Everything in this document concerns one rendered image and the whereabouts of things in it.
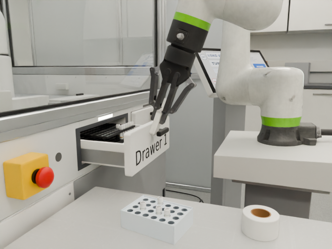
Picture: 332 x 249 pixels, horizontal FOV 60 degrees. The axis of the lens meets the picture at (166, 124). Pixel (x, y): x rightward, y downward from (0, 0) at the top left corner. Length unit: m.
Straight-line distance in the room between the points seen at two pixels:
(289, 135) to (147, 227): 0.59
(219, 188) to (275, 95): 1.01
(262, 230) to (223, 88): 0.56
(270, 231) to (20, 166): 0.47
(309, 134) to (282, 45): 3.42
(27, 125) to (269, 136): 0.72
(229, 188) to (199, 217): 1.22
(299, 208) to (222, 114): 0.86
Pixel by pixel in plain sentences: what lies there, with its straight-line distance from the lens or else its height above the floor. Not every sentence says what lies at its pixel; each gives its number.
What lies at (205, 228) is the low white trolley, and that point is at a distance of 0.63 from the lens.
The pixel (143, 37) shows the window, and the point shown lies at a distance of 1.18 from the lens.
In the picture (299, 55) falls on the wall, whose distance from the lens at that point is 4.40.
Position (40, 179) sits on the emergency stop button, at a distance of 0.59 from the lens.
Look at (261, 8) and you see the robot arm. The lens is 0.68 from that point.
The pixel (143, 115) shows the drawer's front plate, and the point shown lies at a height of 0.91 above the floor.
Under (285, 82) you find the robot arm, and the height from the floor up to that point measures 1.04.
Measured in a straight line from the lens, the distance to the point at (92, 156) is 0.78.
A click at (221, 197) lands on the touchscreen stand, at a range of 1.87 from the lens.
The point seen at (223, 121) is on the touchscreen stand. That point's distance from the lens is 1.73.
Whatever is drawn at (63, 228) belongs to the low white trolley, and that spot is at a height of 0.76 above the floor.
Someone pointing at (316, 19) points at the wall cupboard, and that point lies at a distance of 4.10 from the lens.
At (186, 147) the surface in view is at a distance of 2.59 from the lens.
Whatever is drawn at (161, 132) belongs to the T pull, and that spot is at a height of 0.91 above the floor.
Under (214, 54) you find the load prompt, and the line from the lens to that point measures 1.71.
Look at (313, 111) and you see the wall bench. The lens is 3.74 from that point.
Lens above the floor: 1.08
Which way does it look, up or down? 11 degrees down
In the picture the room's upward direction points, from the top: straight up
